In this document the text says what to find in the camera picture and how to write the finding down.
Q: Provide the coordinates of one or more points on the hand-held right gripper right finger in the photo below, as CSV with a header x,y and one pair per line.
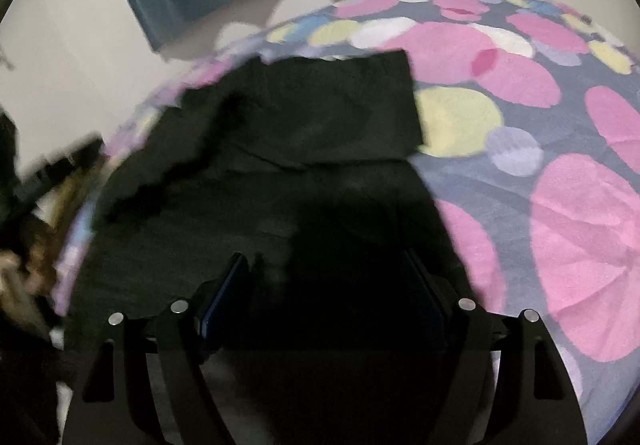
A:
x,y
467,325

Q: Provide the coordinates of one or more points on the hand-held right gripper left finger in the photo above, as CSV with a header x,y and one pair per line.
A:
x,y
222,297

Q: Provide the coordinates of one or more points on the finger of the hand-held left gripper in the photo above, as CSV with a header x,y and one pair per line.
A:
x,y
55,172

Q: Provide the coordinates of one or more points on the black jacket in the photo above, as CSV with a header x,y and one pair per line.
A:
x,y
300,150

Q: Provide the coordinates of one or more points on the olive brown cloth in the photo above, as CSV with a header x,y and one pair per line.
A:
x,y
70,205

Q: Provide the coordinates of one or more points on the polka dot blanket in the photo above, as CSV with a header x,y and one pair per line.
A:
x,y
550,150

